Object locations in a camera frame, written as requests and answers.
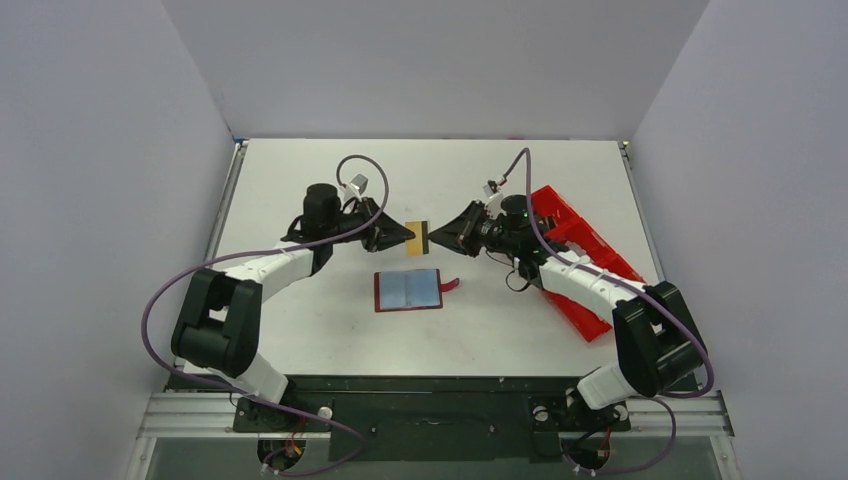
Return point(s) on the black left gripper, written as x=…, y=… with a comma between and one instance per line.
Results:
x=365, y=223

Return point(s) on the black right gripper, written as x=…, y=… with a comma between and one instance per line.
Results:
x=472, y=226

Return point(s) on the red leather card holder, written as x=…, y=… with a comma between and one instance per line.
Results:
x=411, y=290

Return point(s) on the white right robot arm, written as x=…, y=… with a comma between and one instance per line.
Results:
x=655, y=338

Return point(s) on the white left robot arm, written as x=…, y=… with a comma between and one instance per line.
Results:
x=218, y=327

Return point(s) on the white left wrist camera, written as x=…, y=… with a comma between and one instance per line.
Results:
x=355, y=188

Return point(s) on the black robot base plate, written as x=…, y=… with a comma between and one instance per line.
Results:
x=547, y=396

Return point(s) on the aluminium frame rail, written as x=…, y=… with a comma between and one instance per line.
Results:
x=208, y=415

